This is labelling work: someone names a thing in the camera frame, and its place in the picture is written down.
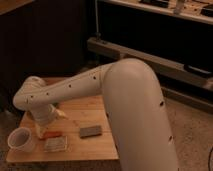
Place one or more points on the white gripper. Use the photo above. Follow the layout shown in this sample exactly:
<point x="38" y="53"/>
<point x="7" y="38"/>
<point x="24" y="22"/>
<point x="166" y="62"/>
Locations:
<point x="44" y="115"/>

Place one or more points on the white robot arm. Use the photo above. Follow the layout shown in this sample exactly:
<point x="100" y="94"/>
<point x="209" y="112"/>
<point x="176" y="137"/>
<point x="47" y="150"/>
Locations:
<point x="134" y="105"/>

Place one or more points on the clear plastic packet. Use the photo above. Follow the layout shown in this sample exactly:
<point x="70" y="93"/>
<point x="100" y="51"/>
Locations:
<point x="55" y="144"/>

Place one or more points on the wooden table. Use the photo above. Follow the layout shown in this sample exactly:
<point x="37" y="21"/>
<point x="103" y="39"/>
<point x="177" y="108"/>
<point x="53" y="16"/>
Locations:
<point x="81" y="113"/>

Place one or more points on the grey sponge block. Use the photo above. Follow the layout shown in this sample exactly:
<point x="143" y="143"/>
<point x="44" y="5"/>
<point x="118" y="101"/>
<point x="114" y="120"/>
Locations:
<point x="90" y="131"/>

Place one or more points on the vertical metal pole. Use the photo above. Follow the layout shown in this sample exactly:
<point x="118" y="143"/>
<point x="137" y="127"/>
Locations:
<point x="98" y="34"/>

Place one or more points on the upper wooden shelf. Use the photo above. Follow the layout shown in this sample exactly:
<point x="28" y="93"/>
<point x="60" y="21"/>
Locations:
<point x="184" y="9"/>

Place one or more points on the long metal rail beam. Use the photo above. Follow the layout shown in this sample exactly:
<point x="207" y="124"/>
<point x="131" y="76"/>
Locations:
<point x="160" y="65"/>

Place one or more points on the black device on rail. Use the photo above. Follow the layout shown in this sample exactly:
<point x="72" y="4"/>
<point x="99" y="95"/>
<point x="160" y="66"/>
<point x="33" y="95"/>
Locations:
<point x="196" y="71"/>

